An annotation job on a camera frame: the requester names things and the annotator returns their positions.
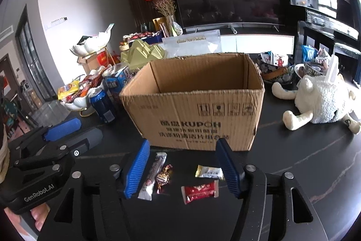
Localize pile of assorted snack packets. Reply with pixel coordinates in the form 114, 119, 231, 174
58, 73, 106, 104

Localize blue snack bag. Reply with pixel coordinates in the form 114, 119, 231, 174
302, 45, 318, 63

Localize cardboard boxes on floor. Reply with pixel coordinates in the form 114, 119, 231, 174
77, 50, 110, 75

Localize person's left hand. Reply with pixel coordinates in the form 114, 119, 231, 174
3, 200, 51, 233

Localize white television cabinet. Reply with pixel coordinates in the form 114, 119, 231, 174
220, 34, 295, 55

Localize long dark red snack stick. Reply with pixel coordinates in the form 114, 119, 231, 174
138, 152, 167, 200

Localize clear zip plastic bag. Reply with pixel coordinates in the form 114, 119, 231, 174
162, 30, 222, 58

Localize white stuffed sheep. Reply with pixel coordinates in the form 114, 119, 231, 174
272, 70, 361, 134

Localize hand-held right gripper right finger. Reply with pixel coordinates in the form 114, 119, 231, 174
216, 138, 329, 241

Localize blue cola can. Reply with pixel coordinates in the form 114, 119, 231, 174
90, 89, 117, 124

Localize blue snack box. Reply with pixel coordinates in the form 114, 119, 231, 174
103, 66, 133, 102

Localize blue tray of candies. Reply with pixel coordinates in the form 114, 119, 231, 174
123, 31, 164, 45

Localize black framed glass door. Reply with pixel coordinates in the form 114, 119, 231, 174
15, 5, 57, 102

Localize wall switch panel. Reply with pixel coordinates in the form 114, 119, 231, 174
45, 16, 68, 30

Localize brown cardboard box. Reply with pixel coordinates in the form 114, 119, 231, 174
119, 52, 266, 152

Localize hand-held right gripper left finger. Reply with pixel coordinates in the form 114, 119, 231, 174
38, 139, 151, 241

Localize floral bowl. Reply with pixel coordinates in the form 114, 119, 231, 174
257, 52, 295, 85

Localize brown foil candy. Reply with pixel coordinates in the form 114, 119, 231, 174
155, 164, 173, 194

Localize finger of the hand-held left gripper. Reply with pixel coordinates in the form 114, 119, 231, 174
8, 118, 82, 158
14, 128, 103, 171

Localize dried flower bouquet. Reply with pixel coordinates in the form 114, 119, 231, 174
152, 0, 177, 35

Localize small white candy packet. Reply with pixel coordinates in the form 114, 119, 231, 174
195, 165, 223, 181

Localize red snack packet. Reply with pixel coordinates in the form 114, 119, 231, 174
181, 181, 219, 205

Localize white shell tiered snack stand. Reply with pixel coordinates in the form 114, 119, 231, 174
59, 29, 125, 117

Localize yellow green gift boxes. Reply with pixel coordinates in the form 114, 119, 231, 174
121, 39, 167, 72

